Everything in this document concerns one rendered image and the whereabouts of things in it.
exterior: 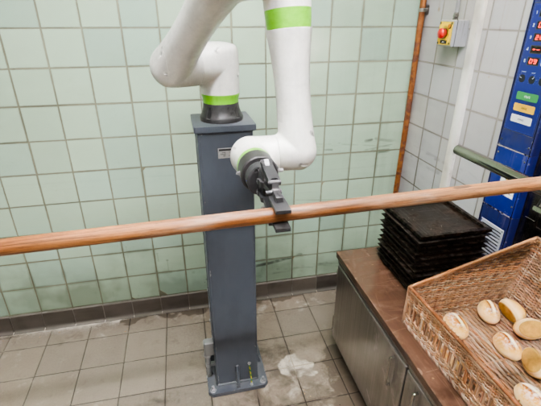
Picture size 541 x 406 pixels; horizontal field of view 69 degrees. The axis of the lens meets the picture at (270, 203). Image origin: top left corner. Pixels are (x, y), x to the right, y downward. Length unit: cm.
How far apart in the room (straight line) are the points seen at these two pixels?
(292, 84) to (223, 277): 84
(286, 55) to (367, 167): 131
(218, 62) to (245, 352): 120
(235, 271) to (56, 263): 106
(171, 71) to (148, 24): 67
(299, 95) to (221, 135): 39
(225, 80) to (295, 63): 36
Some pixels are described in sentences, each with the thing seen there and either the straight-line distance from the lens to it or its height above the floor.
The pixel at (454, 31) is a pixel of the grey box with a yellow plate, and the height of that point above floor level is 147.
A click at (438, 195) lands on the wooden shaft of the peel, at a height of 119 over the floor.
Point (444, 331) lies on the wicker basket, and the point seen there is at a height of 71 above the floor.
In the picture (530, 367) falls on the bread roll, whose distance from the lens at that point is 142.
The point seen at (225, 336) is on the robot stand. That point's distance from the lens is 177.
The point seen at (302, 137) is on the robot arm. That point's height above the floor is 124.
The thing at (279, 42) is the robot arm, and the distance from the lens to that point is 104.
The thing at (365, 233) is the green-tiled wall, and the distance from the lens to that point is 243.
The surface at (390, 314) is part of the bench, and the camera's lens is 150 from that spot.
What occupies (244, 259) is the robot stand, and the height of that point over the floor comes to 67.
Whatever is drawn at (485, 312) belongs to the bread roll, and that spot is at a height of 63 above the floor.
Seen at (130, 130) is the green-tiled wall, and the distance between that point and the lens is 196.
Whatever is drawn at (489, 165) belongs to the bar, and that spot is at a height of 116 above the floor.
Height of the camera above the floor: 152
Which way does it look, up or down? 25 degrees down
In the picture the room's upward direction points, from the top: straight up
